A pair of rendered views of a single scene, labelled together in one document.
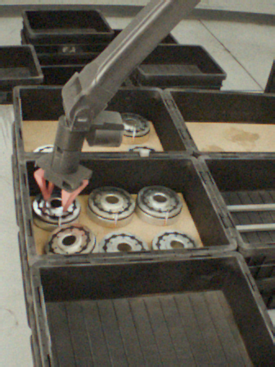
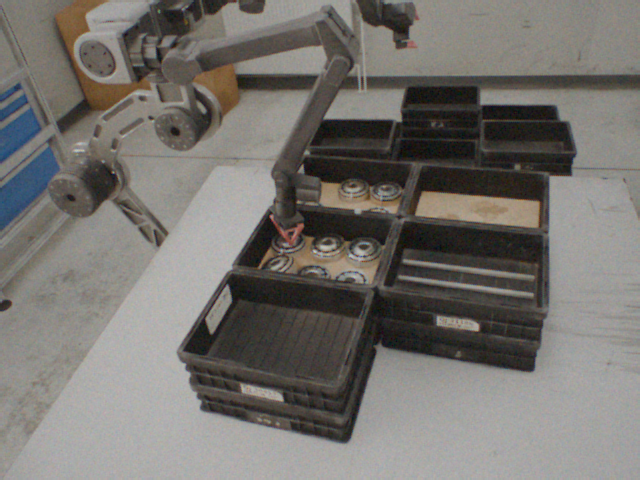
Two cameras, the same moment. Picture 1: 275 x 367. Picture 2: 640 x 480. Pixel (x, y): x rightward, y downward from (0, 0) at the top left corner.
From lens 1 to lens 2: 83 cm
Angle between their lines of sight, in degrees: 33
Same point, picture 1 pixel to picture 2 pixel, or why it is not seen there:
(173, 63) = (536, 140)
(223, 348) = (338, 360)
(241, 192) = (448, 254)
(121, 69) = (296, 146)
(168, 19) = (314, 110)
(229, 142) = (471, 212)
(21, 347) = not seen: hidden behind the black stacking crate
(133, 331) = (285, 331)
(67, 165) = (282, 211)
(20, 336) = not seen: hidden behind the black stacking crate
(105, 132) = (304, 191)
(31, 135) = not seen: hidden behind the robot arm
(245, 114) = (501, 189)
